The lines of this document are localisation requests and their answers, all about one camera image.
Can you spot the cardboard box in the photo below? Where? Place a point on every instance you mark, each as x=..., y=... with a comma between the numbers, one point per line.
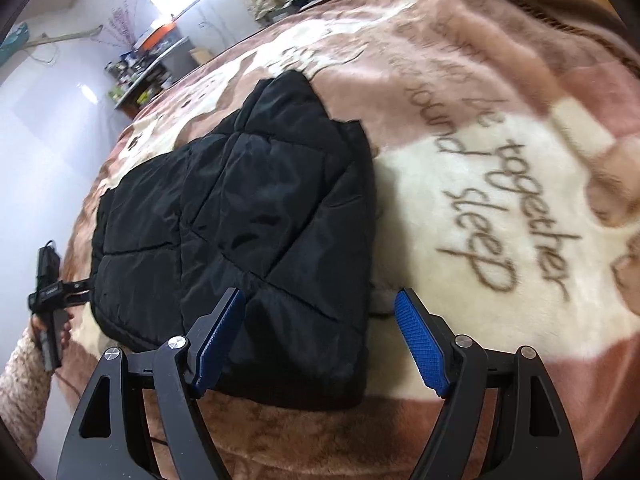
x=200, y=56

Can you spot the grey cluttered shelf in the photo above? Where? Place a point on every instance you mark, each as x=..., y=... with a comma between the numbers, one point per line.
x=145, y=75

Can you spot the orange box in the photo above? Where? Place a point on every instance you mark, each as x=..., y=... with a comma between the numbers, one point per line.
x=159, y=34

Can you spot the black puffer jacket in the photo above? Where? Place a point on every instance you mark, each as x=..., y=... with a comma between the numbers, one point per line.
x=225, y=210

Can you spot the turquoise cloth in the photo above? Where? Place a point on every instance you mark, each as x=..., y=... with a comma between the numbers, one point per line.
x=14, y=40

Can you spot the person's left forearm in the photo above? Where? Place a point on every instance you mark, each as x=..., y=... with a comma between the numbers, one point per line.
x=22, y=395

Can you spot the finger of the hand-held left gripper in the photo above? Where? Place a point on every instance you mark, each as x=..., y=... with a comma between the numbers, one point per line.
x=77, y=291

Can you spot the printed plush blanket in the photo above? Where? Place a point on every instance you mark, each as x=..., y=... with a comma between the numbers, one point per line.
x=500, y=135

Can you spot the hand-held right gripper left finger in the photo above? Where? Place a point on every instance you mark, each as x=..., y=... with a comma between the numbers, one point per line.
x=220, y=341

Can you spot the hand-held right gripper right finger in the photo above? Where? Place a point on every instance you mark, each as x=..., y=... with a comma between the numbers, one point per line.
x=421, y=346

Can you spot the person's left hand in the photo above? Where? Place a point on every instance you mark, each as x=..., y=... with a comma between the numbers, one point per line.
x=66, y=332

